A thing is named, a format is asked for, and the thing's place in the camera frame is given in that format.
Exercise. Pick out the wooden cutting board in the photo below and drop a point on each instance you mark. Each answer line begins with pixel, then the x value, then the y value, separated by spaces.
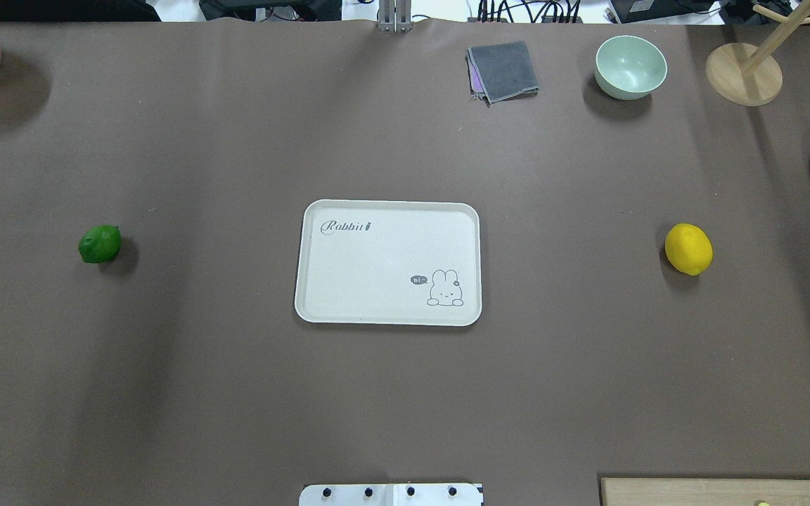
pixel 677 491

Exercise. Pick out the yellow lemon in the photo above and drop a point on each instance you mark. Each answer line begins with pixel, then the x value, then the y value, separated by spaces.
pixel 688 249

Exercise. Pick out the wooden mug tree stand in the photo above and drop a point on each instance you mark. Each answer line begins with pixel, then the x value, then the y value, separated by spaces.
pixel 748 75

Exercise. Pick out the mint green bowl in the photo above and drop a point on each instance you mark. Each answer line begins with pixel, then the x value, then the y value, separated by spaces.
pixel 629 67

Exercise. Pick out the aluminium frame post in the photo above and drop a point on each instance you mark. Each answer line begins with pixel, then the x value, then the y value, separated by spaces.
pixel 394 16

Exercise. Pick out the grey folded cloth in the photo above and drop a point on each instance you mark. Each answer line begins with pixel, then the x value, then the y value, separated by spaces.
pixel 501 72

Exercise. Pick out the green lime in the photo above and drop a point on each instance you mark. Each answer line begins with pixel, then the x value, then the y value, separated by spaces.
pixel 100 244

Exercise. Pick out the white rabbit tray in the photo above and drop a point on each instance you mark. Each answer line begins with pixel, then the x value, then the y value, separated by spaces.
pixel 390 263

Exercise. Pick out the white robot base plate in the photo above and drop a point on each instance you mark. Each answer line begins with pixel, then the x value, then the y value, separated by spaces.
pixel 393 494

